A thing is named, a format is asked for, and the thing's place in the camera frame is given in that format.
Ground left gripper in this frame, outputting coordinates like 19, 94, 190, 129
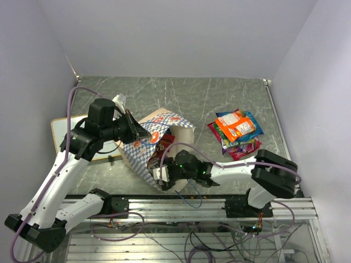
100, 109, 151, 144

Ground blue checkered paper bag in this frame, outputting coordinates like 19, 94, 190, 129
119, 108, 195, 193

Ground red crisps bag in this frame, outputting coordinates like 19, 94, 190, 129
207, 122, 221, 142

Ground green yellow candy bag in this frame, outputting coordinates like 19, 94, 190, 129
212, 123, 257, 150

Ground orange Fox's candy pack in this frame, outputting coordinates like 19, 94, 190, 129
215, 111, 256, 142

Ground blue gummy snack bag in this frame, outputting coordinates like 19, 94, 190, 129
216, 108, 264, 140

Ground pink princess snack bag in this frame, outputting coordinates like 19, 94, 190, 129
222, 137, 262, 161

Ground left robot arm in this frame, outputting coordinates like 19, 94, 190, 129
4, 99, 151, 253

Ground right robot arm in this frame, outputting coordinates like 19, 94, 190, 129
161, 150, 301, 217

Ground red snack packet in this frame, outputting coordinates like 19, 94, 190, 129
147, 134, 175, 172

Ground small whiteboard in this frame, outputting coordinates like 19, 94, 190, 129
50, 115, 123, 167

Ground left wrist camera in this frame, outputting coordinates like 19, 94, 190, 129
112, 93, 126, 119

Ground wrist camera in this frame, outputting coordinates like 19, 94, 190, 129
112, 93, 126, 119
152, 166, 170, 182

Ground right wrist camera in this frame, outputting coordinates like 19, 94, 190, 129
152, 166, 170, 182

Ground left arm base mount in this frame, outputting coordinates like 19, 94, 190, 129
100, 197, 129, 219

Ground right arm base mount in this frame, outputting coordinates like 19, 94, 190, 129
222, 195, 273, 218

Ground loose cables under table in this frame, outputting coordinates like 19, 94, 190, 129
148, 221, 308, 263

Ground aluminium frame rail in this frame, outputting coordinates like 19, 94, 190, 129
30, 198, 318, 222

